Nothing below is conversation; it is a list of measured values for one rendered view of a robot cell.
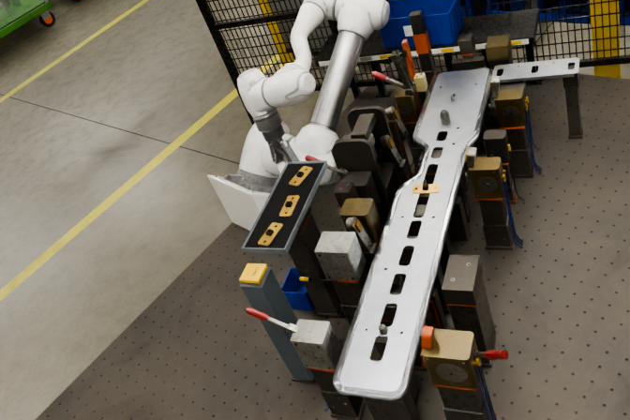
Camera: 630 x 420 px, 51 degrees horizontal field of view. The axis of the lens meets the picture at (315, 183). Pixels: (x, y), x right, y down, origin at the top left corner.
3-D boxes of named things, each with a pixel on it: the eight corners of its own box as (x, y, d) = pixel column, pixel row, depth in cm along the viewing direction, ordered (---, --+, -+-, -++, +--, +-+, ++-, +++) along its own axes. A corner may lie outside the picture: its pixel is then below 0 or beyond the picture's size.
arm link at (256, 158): (247, 167, 264) (262, 114, 262) (289, 180, 258) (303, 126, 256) (231, 167, 248) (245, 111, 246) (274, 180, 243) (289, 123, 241)
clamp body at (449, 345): (503, 447, 164) (482, 363, 143) (449, 439, 171) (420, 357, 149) (508, 416, 170) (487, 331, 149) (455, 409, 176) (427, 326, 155)
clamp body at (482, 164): (522, 252, 210) (508, 170, 189) (485, 251, 215) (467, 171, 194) (524, 237, 214) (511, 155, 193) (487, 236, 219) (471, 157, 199)
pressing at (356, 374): (415, 404, 148) (413, 400, 147) (325, 392, 158) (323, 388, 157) (495, 67, 241) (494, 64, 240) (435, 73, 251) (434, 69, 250)
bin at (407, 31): (455, 43, 255) (448, 13, 247) (382, 48, 270) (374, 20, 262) (465, 22, 265) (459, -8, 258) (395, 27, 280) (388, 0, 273)
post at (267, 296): (314, 383, 196) (262, 288, 170) (292, 381, 199) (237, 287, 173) (322, 362, 201) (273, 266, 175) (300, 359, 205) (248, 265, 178)
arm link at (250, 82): (244, 121, 226) (271, 115, 217) (225, 80, 221) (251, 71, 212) (263, 109, 233) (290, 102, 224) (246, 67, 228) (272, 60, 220)
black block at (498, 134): (524, 205, 225) (514, 138, 207) (495, 205, 229) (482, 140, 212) (526, 195, 228) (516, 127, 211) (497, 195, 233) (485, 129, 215)
